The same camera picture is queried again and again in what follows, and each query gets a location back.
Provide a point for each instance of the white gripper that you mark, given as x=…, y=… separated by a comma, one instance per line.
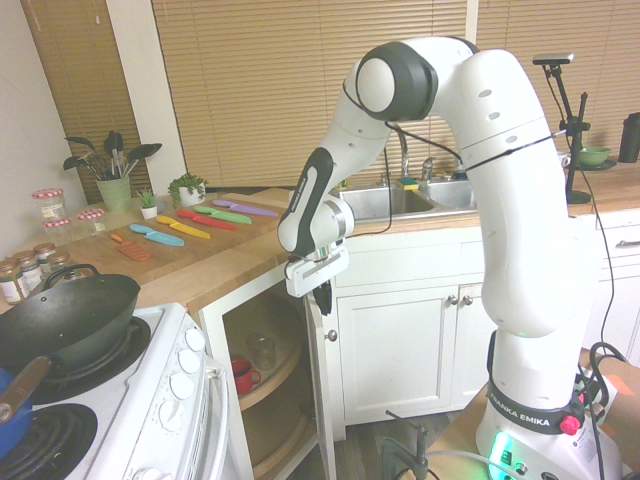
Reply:
x=315, y=275

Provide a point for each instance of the white corner cabinet door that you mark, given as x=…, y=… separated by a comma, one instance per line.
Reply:
x=322, y=390

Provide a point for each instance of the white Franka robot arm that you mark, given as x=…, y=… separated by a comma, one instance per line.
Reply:
x=525, y=200

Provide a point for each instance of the white panelled cabinet door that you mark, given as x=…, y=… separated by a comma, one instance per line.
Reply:
x=395, y=355

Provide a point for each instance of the narrow white cabinet door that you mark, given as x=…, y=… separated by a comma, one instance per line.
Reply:
x=470, y=350

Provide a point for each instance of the round metal door knob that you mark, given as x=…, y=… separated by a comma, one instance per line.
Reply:
x=451, y=300
x=467, y=300
x=332, y=335

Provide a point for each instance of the clear glass jar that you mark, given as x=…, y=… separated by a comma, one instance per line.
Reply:
x=262, y=352

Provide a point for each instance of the wooden turntable shelf with mugs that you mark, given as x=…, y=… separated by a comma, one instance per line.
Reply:
x=280, y=380

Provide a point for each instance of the red mug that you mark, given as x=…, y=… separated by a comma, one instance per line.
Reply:
x=242, y=380

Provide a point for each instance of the stainless steel sink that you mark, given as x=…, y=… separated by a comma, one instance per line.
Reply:
x=390, y=202

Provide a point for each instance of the purple knife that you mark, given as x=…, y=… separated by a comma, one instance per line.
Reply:
x=240, y=206

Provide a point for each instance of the large wooden cutting board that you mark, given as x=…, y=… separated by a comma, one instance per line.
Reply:
x=200, y=247

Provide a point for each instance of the green knife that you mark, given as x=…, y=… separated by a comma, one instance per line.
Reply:
x=220, y=213

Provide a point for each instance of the white stove knob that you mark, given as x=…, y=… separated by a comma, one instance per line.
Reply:
x=188, y=361
x=181, y=386
x=195, y=340
x=172, y=412

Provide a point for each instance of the red knife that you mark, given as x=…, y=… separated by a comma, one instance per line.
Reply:
x=205, y=220

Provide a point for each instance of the yellow and green sponge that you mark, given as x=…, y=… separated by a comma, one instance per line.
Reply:
x=409, y=183

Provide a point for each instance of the empty wooden turntable shelf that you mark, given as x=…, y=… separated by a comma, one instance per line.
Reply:
x=280, y=440

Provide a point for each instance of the yellow knife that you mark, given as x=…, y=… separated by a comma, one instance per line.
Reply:
x=180, y=226

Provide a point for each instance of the chrome faucet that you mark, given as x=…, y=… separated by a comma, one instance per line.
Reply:
x=404, y=155

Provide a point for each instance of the chrome sink sprayer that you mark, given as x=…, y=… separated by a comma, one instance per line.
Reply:
x=427, y=170

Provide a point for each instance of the black table clamp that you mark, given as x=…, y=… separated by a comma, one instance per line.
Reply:
x=405, y=450

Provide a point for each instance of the leafy plant in white pot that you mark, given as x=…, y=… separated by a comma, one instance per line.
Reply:
x=189, y=192

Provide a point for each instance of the blue knife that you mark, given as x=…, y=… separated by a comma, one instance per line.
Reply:
x=155, y=234

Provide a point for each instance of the small succulent in white pot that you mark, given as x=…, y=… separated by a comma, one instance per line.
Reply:
x=148, y=210

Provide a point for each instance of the black coil burner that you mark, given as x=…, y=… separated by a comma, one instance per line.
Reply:
x=125, y=345
x=50, y=445

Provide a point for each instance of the small orange knife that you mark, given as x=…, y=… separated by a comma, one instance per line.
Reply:
x=120, y=238

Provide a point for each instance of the wooden window blind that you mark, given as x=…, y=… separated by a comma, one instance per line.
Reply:
x=275, y=90
x=75, y=75
x=590, y=30

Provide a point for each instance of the white electric stove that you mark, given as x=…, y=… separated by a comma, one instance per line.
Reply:
x=150, y=425

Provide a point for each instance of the black slotted spatula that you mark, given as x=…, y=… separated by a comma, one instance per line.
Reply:
x=147, y=151

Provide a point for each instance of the green utensil holder cup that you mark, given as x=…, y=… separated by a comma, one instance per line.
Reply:
x=115, y=195

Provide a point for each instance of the glass jar with checkered lid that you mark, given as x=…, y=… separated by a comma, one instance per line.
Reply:
x=49, y=205
x=57, y=232
x=91, y=222

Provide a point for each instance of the black wok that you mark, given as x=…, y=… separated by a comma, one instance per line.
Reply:
x=65, y=320

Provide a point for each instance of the spice jar with brown lid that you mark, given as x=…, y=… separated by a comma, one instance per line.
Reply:
x=29, y=272
x=44, y=255
x=60, y=261
x=10, y=285

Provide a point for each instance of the red round stop button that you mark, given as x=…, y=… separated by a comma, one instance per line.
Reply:
x=569, y=425

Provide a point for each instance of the black ladle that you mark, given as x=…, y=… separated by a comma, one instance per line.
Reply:
x=72, y=162

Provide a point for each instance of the black spoon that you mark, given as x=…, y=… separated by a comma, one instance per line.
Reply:
x=79, y=141

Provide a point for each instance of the green bowl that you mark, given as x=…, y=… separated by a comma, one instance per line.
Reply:
x=593, y=156

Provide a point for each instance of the cardboard box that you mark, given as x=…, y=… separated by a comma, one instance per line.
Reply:
x=620, y=400

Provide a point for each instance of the black bottle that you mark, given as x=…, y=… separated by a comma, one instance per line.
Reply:
x=630, y=140

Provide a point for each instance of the white corner cabinet frame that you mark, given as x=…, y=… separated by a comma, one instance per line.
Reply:
x=220, y=375

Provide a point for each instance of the black camera stand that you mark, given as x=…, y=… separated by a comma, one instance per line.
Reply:
x=575, y=150

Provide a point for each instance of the black stereo camera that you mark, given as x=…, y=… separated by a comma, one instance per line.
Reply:
x=552, y=59

